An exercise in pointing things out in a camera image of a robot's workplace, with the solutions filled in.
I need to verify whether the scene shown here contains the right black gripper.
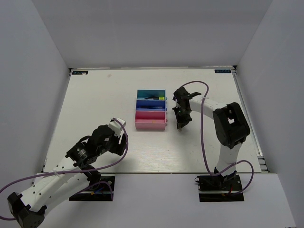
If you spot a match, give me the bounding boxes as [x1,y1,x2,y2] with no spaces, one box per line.
[172,105,192,129]

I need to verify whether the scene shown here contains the purple cap black highlighter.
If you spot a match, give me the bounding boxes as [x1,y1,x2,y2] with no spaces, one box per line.
[144,96,160,100]

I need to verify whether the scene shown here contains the blue ink pen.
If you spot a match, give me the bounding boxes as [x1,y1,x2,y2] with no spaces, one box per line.
[138,106,163,110]

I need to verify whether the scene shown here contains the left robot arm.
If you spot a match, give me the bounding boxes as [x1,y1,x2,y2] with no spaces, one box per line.
[7,118,128,228]

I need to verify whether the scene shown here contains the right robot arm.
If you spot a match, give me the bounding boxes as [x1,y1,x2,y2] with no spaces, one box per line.
[173,87,250,190]

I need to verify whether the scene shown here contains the pink plastic bin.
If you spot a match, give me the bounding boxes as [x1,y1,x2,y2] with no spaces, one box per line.
[134,111,167,131]

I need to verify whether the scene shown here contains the blue plastic bin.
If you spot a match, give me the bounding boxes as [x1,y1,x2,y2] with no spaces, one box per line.
[136,100,167,111]

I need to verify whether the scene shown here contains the right corner label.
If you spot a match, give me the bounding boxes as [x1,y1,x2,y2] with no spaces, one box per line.
[214,69,231,74]

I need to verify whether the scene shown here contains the corner label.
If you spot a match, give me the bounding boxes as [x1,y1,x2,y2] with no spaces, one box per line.
[72,71,88,75]
[214,69,231,74]

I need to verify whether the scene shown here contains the left corner label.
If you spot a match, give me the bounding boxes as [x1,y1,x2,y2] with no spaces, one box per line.
[72,71,88,75]

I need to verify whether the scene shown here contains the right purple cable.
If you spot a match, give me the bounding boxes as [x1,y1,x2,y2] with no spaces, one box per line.
[180,81,255,196]

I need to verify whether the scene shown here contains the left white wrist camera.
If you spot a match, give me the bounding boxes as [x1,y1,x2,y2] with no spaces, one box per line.
[108,118,126,138]

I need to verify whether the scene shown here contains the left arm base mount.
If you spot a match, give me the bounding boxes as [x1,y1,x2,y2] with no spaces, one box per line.
[68,175,115,202]

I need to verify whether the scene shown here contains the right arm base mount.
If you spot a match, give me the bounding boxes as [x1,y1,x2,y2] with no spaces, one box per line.
[194,175,245,202]

